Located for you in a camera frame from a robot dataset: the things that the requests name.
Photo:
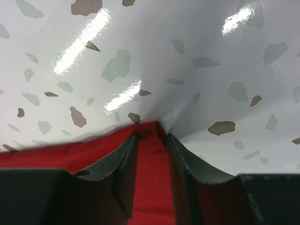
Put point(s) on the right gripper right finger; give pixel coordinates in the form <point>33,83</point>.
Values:
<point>205,195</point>

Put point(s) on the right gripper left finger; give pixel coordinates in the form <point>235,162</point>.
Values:
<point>101,194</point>

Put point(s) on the red t shirt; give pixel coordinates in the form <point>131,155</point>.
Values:
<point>153,203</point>

